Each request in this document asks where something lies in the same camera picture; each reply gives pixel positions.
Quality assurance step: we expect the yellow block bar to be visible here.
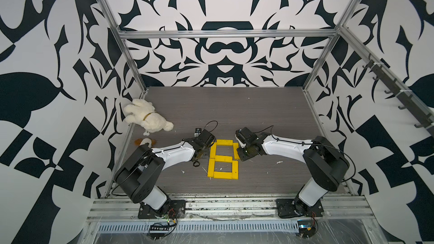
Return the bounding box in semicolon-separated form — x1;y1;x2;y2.
215;155;234;163
217;140;234;146

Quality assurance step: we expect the black coat hook rail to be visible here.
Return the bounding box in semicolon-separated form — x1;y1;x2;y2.
363;54;434;136

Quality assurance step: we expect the yellow block front edge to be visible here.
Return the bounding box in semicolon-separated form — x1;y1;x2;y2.
213;172;233;180

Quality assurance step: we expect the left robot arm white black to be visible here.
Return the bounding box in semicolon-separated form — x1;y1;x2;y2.
114;129;216;216

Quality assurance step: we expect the yellow block vertical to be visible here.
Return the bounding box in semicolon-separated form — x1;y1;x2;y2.
208;158;215;178
233;142;240;160
210;142;218;159

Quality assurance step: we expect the small brown white plush toy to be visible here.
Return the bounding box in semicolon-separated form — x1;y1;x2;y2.
134;138;157;148

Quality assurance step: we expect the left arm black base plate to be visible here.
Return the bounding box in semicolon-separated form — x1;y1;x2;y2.
137;199;186;219

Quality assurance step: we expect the yellow block top bar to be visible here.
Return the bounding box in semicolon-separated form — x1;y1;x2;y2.
217;140;234;146

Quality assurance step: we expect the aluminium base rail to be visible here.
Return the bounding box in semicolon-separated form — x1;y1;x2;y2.
87;194;375;221

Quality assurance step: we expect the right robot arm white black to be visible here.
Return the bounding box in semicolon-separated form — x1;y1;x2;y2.
235;127;350;207

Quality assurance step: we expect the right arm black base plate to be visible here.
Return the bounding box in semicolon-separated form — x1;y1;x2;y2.
276;198;324;219

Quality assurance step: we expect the white plush teddy bear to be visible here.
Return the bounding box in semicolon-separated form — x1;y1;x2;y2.
123;99;174;136

